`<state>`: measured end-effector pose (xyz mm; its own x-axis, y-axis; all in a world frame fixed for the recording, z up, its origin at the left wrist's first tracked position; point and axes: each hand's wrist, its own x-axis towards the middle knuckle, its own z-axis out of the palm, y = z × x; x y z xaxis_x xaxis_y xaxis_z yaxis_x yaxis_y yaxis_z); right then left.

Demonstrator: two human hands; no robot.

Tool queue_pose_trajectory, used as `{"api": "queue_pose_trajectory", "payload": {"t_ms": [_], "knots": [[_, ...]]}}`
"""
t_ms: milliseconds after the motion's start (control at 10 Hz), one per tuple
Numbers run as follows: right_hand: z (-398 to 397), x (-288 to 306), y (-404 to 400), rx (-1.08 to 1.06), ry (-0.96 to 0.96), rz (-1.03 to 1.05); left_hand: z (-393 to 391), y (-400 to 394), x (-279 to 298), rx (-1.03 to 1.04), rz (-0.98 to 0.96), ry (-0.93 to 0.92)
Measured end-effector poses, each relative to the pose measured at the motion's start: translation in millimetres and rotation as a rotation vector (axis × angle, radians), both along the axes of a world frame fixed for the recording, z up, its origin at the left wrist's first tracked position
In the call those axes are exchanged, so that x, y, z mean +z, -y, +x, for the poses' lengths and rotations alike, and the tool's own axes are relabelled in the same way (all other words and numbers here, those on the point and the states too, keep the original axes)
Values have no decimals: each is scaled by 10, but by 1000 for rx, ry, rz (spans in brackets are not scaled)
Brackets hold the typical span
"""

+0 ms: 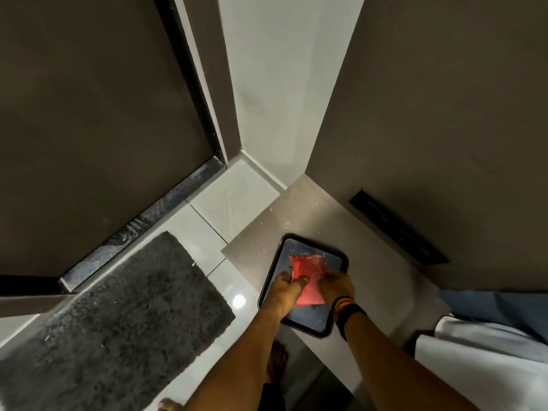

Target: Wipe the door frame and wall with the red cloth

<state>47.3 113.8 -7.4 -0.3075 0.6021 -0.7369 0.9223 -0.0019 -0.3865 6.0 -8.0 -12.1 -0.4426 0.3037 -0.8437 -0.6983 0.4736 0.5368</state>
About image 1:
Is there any person's right foot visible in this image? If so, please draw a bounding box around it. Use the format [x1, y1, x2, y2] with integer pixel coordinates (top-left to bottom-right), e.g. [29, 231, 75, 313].
[267, 340, 289, 386]

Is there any person's left forearm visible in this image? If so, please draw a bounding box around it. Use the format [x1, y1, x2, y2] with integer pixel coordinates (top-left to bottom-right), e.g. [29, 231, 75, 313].
[184, 305, 297, 411]

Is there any grey shaggy bath mat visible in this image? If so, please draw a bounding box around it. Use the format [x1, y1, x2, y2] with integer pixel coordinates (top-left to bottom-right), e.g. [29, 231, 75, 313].
[0, 231, 237, 411]

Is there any black wall vent strip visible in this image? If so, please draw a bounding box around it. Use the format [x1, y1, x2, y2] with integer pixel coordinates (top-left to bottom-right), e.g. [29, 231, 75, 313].
[349, 189, 450, 267]

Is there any person's left hand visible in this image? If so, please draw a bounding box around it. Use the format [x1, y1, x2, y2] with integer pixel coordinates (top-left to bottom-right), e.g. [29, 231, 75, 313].
[259, 270, 311, 321]

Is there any black door frame strip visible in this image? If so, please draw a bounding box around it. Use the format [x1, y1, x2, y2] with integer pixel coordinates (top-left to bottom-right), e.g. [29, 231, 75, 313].
[152, 0, 227, 168]

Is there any black stone door threshold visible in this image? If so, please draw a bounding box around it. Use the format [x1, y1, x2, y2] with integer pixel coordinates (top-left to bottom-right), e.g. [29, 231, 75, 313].
[60, 157, 227, 294]

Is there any person's right forearm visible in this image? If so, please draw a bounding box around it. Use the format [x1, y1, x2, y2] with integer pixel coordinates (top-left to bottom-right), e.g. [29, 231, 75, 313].
[342, 314, 481, 411]

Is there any dark brown door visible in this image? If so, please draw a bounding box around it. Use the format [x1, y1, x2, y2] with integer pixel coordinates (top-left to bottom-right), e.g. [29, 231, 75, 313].
[0, 0, 215, 279]

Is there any black wristband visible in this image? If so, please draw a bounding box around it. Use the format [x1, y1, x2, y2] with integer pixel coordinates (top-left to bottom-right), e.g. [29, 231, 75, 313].
[336, 305, 368, 342]

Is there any person's right hand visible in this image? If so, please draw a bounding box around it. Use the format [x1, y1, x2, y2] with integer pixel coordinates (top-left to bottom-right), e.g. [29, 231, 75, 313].
[319, 270, 356, 306]

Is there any blue cloth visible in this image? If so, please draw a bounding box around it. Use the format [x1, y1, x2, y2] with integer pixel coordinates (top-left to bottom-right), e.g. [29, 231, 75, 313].
[439, 289, 548, 346]

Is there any red plastic packet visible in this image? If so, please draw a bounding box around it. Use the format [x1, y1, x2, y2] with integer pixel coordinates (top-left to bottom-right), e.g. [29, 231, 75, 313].
[289, 253, 329, 307]

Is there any white cloth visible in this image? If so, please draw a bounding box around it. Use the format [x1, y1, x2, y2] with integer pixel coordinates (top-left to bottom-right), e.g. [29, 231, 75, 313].
[412, 316, 548, 411]

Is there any black rectangular tray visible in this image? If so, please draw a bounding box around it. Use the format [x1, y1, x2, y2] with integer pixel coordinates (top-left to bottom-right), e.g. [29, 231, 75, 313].
[258, 233, 350, 339]

